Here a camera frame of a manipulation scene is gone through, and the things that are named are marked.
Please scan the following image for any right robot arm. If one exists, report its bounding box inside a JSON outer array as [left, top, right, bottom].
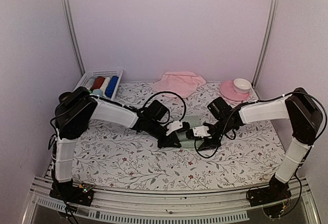
[[192, 88, 327, 201]]

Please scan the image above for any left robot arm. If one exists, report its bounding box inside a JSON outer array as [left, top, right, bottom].
[[51, 87, 181, 200]]

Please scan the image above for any pink plate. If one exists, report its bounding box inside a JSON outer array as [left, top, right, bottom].
[[219, 80, 250, 101]]

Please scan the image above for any pink towel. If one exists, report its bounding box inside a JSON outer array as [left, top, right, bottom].
[[151, 71, 207, 98]]

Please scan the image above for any white bowl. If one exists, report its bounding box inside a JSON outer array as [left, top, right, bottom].
[[233, 78, 252, 94]]

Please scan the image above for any white rolled towel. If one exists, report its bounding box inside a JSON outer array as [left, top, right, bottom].
[[100, 77, 111, 97]]

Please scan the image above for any light blue rolled towel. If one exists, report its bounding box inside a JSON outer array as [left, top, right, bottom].
[[92, 89, 103, 97]]

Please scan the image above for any red rolled towel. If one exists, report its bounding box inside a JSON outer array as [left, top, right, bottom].
[[91, 76, 105, 91]]

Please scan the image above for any grey rolled towel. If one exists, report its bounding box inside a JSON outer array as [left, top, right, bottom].
[[85, 78, 95, 90]]

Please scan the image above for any white plastic basket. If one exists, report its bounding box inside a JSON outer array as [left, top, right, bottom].
[[74, 68, 124, 100]]

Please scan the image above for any black cylinder cup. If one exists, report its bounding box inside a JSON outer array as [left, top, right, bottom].
[[58, 91, 71, 104]]

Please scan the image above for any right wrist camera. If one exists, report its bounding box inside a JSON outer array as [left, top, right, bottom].
[[186, 125, 212, 140]]

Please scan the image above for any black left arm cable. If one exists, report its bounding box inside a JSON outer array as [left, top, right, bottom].
[[140, 91, 187, 126]]

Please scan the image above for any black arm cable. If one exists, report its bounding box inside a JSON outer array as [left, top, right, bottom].
[[140, 91, 187, 126], [193, 92, 327, 158]]

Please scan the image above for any front aluminium rail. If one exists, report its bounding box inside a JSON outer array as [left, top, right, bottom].
[[22, 177, 323, 223]]

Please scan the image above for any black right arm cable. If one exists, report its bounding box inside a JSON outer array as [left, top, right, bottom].
[[193, 92, 327, 158]]

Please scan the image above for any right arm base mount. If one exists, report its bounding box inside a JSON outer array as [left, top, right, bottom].
[[245, 177, 302, 219]]

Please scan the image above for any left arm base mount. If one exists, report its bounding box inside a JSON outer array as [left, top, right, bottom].
[[49, 182, 94, 207]]

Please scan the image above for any right aluminium frame post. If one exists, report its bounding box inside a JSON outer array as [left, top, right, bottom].
[[252, 0, 279, 89]]

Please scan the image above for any aluminium frame post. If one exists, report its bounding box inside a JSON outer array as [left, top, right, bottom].
[[61, 0, 85, 75], [252, 0, 279, 89]]

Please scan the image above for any left aluminium frame post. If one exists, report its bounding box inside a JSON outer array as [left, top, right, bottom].
[[61, 0, 85, 75]]

